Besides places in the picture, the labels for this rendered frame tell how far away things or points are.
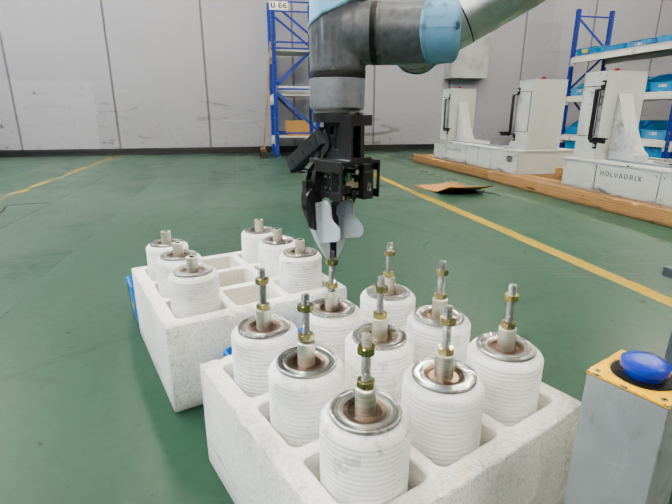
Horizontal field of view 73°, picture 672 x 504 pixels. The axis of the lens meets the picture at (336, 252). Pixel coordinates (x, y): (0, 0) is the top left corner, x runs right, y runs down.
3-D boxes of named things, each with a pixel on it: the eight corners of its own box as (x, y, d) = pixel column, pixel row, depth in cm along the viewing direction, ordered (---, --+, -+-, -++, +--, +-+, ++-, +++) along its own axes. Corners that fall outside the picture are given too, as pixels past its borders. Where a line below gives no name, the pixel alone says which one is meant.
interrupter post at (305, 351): (316, 369, 56) (316, 345, 55) (296, 370, 55) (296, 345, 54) (315, 359, 58) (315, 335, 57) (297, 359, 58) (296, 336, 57)
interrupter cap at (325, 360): (339, 380, 53) (339, 375, 53) (274, 382, 53) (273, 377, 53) (334, 348, 61) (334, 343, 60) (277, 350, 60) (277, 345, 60)
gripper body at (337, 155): (338, 208, 60) (338, 112, 56) (302, 198, 66) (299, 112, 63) (380, 201, 65) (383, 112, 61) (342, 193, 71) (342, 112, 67)
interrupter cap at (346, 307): (338, 297, 77) (338, 293, 77) (364, 313, 71) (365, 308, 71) (299, 307, 73) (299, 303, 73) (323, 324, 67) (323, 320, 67)
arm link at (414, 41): (458, 8, 63) (378, 12, 65) (464, -13, 52) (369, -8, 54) (454, 70, 65) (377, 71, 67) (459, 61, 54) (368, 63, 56)
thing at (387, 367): (413, 431, 71) (419, 327, 66) (402, 476, 62) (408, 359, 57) (354, 419, 74) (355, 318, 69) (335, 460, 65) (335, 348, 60)
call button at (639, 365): (629, 363, 45) (633, 345, 45) (675, 382, 42) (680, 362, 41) (609, 376, 43) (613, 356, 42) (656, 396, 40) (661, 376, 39)
